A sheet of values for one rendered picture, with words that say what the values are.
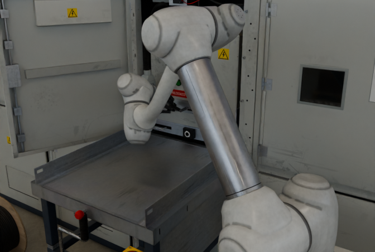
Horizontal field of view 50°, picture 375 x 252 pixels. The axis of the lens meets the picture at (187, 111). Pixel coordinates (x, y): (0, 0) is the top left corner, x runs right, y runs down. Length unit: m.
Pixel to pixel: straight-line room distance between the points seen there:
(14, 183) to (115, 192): 1.76
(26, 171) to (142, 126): 1.63
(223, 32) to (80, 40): 0.97
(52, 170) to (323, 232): 1.10
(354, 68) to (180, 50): 0.74
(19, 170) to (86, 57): 1.35
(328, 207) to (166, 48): 0.61
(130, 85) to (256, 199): 0.79
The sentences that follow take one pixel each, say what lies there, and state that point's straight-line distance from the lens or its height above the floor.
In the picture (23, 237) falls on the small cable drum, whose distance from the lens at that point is 2.65.
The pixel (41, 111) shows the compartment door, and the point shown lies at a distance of 2.01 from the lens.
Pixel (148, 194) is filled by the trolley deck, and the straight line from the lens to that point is 1.57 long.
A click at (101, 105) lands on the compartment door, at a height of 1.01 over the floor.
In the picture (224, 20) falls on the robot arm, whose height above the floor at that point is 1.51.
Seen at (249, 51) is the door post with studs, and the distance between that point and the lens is 1.73.
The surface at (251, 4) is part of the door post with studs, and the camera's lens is 1.71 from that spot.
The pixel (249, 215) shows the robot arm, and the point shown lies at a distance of 1.02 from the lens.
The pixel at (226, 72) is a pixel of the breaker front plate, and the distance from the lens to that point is 1.84.
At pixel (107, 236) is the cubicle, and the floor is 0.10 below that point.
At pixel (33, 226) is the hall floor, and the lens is 3.09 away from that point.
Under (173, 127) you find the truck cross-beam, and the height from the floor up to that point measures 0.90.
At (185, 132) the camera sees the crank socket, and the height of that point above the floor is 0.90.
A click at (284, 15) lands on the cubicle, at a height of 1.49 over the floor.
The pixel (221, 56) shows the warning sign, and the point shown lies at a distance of 1.84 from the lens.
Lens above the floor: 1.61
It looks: 18 degrees down
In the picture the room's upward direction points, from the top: straight up
